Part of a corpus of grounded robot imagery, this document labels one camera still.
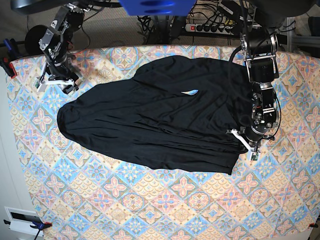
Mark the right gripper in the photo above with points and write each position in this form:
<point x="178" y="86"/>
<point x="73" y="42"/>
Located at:
<point x="62" y="74"/>

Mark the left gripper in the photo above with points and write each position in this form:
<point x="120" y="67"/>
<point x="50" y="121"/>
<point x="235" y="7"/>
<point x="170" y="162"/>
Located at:
<point x="250" y="137"/>

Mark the black t-shirt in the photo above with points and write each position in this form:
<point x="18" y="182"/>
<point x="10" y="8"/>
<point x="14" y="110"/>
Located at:
<point x="172" y="114"/>

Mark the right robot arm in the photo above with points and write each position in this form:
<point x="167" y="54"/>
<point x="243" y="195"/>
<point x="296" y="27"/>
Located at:
<point x="55" y="45"/>

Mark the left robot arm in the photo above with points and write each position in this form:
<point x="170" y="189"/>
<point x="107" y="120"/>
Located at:
<point x="259" y="48"/>

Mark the black round stool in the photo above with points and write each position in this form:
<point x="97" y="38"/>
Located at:
<point x="34" y="36"/>

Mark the red black clamp left edge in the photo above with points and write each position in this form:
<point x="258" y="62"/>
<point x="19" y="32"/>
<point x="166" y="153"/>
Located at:
<point x="8" y="67"/>

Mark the blue clamp upper left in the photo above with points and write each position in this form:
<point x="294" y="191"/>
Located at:
<point x="13" y="50"/>

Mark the blue clamp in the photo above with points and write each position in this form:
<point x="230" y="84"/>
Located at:
<point x="13" y="50"/>
<point x="37" y="226"/>

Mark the patterned tablecloth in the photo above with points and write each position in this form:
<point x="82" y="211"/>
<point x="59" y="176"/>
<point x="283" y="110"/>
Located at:
<point x="88" y="196"/>

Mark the red clamp lower right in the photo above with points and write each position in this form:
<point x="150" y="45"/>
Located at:
<point x="313" y="225"/>

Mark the white power strip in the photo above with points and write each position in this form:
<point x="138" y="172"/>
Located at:
<point x="220" y="29"/>

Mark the blue clamp lower left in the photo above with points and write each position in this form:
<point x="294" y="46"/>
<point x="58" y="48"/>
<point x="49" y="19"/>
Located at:
<point x="37" y="226"/>

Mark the white floor outlet box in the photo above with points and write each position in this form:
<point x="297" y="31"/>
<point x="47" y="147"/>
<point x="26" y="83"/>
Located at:
<point x="20" y="220"/>

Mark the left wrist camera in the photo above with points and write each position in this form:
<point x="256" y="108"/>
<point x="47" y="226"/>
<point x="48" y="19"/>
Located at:
<point x="254" y="155"/>

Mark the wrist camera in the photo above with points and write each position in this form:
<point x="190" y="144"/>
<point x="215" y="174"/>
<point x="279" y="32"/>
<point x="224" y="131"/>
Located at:
<point x="40" y="86"/>
<point x="254" y="155"/>

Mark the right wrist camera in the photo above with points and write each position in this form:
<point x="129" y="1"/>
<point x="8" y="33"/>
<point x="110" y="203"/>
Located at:
<point x="40" y="86"/>

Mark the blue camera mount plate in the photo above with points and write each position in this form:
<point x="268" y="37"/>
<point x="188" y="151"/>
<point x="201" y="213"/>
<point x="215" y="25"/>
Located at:
<point x="157" y="7"/>

